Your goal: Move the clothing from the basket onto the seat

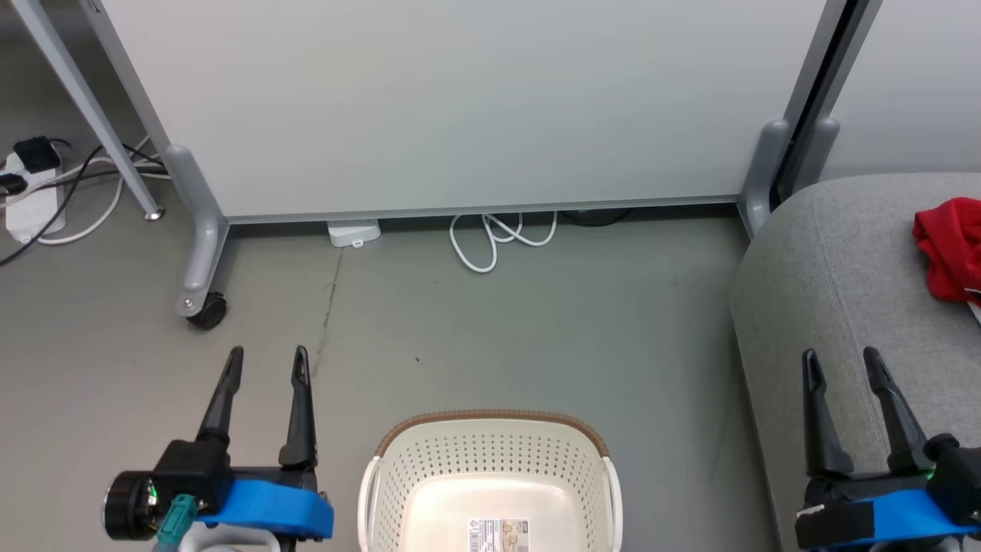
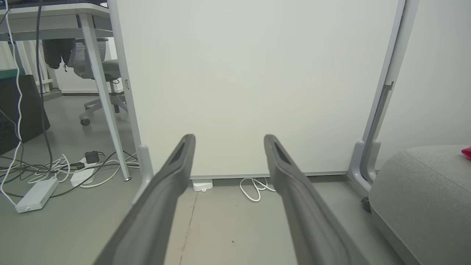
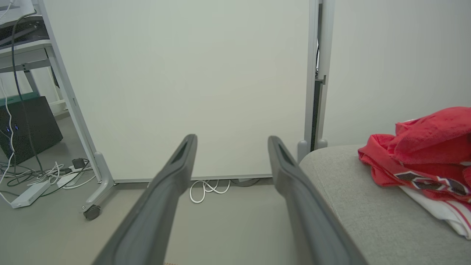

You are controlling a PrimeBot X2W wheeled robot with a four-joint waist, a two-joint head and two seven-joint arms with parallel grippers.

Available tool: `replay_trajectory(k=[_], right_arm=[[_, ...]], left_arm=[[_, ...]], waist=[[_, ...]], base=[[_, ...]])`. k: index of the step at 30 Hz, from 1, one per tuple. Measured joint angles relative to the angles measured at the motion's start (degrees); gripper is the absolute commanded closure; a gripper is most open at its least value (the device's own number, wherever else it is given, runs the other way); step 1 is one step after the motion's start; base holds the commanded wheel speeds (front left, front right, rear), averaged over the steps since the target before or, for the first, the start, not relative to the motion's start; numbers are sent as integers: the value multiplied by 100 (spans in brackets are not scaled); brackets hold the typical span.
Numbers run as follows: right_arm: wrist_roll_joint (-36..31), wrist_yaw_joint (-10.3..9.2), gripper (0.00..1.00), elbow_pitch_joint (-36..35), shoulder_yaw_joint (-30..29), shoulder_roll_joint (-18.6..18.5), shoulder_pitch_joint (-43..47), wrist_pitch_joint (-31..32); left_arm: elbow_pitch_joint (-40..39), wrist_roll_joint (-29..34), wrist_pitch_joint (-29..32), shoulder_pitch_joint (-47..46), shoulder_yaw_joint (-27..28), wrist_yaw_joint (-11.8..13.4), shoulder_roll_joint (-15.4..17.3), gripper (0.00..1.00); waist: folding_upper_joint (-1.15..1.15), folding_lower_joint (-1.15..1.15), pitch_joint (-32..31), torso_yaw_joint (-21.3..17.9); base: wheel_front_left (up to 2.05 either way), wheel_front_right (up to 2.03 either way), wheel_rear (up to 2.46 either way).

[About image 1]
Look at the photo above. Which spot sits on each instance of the blue left camera mount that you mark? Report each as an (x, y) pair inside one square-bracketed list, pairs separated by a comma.
[(268, 506)]

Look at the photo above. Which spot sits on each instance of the blue right camera mount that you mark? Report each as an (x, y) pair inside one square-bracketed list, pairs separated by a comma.
[(912, 514)]

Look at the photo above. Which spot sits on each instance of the paper basket label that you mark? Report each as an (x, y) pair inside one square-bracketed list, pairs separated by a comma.
[(498, 535)]

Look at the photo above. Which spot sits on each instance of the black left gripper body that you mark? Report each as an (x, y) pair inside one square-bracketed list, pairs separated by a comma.
[(188, 471)]

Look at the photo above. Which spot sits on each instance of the narrow white partition panel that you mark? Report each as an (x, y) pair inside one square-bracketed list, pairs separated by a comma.
[(920, 77)]

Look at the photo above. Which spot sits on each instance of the black caster wheel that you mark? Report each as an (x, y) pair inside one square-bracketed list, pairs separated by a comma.
[(208, 313)]

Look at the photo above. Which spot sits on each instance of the cream perforated laundry basket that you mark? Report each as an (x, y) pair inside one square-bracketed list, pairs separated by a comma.
[(460, 460)]

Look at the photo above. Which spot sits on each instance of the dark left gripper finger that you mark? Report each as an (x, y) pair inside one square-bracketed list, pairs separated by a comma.
[(222, 406), (300, 429)]

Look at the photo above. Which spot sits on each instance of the small black plug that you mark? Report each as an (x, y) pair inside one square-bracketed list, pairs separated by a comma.
[(11, 183)]

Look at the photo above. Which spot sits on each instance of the black plug adapter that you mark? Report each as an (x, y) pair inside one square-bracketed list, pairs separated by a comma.
[(37, 153)]

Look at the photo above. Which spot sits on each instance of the white power strip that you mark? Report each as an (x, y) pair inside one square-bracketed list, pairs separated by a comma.
[(34, 215)]

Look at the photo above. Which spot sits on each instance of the wide white partition panel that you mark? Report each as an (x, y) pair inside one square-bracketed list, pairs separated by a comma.
[(460, 100)]

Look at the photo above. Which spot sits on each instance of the grey fabric sofa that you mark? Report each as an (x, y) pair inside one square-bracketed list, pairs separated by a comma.
[(843, 268)]

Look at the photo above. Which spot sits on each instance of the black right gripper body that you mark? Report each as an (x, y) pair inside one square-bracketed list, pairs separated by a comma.
[(962, 475)]

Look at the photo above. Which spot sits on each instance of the red number 23 shirt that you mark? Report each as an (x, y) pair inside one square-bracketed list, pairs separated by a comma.
[(954, 245)]

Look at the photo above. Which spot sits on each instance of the white adapter box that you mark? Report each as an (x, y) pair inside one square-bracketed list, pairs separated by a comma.
[(352, 232)]

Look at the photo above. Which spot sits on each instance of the slanted grey table leg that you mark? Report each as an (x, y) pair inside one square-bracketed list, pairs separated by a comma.
[(92, 115)]

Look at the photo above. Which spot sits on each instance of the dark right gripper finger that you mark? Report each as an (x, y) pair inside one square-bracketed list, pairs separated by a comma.
[(824, 437), (904, 437)]

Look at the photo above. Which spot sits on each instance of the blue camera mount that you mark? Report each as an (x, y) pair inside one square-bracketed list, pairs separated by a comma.
[(912, 514), (268, 506)]

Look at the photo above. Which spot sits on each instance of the grey partition leg with caster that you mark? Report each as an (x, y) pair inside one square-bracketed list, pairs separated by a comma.
[(203, 253)]

